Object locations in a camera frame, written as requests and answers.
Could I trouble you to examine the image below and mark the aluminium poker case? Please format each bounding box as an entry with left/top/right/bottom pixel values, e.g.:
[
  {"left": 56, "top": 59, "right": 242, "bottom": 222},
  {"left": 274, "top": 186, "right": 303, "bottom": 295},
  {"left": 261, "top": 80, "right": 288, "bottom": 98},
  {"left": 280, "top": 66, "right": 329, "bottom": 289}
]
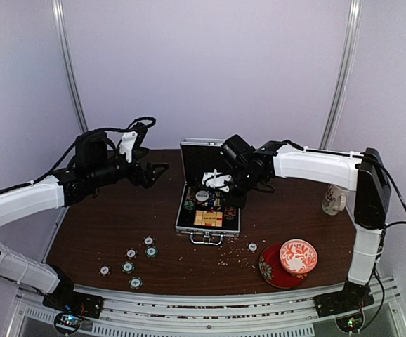
[{"left": 175, "top": 138, "right": 241, "bottom": 246}]

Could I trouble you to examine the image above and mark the yellow big blind button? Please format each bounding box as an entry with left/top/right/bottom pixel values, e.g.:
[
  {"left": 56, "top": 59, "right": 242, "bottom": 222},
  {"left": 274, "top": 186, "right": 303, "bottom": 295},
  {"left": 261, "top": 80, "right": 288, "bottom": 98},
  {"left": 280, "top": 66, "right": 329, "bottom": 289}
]
[{"left": 203, "top": 214, "right": 217, "bottom": 223}]

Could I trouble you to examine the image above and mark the red playing card box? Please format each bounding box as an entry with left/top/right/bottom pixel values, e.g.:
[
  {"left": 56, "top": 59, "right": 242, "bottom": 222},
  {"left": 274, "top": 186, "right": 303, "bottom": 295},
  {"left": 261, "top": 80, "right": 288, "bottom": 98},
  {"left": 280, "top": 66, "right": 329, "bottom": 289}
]
[{"left": 193, "top": 210, "right": 223, "bottom": 227}]

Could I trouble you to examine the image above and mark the black orange poker chip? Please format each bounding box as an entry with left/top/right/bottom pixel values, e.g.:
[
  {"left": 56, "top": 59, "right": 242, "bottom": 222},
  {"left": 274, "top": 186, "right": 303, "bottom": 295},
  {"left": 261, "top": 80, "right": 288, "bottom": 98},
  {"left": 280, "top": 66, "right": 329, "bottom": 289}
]
[
  {"left": 125, "top": 249, "right": 138, "bottom": 260},
  {"left": 99, "top": 265, "right": 112, "bottom": 277},
  {"left": 247, "top": 242, "right": 258, "bottom": 252},
  {"left": 143, "top": 236, "right": 155, "bottom": 246}
]

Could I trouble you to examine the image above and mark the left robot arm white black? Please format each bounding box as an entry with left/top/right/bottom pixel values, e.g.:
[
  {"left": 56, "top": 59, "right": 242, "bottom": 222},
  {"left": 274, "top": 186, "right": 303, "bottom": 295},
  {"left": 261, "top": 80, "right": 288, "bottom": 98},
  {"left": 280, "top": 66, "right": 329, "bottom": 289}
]
[{"left": 0, "top": 117, "right": 169, "bottom": 312}]

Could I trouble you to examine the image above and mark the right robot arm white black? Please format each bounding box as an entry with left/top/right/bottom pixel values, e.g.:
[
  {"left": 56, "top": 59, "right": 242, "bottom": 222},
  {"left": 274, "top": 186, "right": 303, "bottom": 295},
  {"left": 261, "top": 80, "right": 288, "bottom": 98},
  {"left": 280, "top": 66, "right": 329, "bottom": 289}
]
[{"left": 215, "top": 135, "right": 401, "bottom": 310}]

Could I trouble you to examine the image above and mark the white dealer button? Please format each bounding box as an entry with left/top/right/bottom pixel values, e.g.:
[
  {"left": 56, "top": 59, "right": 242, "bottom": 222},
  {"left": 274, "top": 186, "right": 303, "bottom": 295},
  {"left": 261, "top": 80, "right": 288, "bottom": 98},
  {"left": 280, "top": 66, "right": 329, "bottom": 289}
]
[{"left": 195, "top": 190, "right": 210, "bottom": 205}]

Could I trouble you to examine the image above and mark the black orange chip row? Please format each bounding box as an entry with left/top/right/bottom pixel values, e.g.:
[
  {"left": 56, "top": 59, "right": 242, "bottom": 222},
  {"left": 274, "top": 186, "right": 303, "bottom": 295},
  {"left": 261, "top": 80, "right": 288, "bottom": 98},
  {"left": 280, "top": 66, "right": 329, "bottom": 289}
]
[{"left": 185, "top": 187, "right": 197, "bottom": 203}]

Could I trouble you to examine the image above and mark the green chip stack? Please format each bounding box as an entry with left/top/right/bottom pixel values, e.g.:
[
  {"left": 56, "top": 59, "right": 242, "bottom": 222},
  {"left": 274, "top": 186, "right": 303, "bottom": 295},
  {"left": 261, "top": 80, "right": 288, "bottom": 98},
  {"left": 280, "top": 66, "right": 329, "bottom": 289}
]
[{"left": 183, "top": 200, "right": 195, "bottom": 211}]

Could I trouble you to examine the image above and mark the green poker chip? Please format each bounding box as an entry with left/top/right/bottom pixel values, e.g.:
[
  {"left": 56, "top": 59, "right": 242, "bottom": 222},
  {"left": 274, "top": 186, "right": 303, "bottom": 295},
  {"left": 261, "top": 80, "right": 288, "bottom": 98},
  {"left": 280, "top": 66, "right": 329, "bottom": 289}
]
[
  {"left": 121, "top": 261, "right": 136, "bottom": 274},
  {"left": 145, "top": 246, "right": 159, "bottom": 258},
  {"left": 129, "top": 276, "right": 143, "bottom": 289}
]

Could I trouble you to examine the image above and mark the red floral plate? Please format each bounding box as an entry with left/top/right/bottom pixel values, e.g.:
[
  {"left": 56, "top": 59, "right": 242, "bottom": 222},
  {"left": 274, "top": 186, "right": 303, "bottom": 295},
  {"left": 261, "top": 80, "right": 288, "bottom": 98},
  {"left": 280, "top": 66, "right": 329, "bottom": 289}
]
[{"left": 258, "top": 243, "right": 308, "bottom": 289}]

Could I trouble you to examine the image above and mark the white patterned mug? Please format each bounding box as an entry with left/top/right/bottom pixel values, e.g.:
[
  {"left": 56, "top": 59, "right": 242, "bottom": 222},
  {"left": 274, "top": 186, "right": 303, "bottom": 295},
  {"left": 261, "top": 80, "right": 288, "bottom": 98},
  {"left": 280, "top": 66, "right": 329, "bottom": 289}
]
[{"left": 322, "top": 185, "right": 348, "bottom": 216}]

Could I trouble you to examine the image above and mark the orange white patterned bowl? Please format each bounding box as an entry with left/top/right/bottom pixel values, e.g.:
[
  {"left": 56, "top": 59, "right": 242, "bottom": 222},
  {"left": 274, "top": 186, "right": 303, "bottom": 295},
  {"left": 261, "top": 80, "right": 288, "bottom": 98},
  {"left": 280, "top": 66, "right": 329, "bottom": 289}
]
[{"left": 279, "top": 239, "right": 318, "bottom": 275}]

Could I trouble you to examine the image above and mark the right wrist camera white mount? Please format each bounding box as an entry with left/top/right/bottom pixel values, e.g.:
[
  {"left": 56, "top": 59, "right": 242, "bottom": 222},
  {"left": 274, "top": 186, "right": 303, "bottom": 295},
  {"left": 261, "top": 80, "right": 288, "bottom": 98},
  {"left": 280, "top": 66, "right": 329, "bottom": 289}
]
[{"left": 202, "top": 169, "right": 232, "bottom": 193}]

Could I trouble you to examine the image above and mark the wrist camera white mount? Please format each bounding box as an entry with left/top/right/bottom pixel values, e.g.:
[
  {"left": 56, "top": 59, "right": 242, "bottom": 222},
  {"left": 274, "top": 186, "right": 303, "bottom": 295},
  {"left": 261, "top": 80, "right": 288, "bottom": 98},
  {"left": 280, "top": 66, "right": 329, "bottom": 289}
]
[
  {"left": 202, "top": 169, "right": 232, "bottom": 193},
  {"left": 117, "top": 131, "right": 138, "bottom": 164}
]

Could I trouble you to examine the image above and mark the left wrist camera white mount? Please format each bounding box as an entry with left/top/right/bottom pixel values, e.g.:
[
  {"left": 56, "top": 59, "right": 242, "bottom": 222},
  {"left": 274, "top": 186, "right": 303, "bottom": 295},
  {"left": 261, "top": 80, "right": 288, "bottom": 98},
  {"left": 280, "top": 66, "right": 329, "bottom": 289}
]
[{"left": 117, "top": 131, "right": 138, "bottom": 164}]

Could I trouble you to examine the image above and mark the front aluminium rail base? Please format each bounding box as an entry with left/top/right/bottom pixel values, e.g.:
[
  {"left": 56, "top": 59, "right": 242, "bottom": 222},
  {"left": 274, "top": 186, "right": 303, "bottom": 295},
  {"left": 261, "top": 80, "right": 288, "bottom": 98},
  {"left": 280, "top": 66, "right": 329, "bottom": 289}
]
[{"left": 4, "top": 277, "right": 406, "bottom": 336}]

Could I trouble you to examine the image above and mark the right aluminium frame post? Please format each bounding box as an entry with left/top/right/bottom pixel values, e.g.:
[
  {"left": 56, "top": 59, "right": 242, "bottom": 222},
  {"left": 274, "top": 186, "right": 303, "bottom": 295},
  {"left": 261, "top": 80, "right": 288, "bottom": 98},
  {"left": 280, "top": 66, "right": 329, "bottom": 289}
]
[{"left": 320, "top": 0, "right": 363, "bottom": 150}]

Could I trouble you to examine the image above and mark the aluminium frame post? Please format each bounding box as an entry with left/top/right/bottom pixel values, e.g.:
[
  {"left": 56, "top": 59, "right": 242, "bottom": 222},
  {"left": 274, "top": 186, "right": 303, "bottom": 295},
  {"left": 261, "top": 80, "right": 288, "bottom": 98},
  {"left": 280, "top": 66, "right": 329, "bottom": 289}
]
[
  {"left": 51, "top": 0, "right": 89, "bottom": 133},
  {"left": 320, "top": 0, "right": 363, "bottom": 150}
]

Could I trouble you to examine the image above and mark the left aluminium frame post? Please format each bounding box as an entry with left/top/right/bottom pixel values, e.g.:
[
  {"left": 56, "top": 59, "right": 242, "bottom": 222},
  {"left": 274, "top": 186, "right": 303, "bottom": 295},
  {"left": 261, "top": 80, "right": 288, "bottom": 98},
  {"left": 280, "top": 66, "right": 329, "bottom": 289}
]
[{"left": 51, "top": 0, "right": 89, "bottom": 133}]

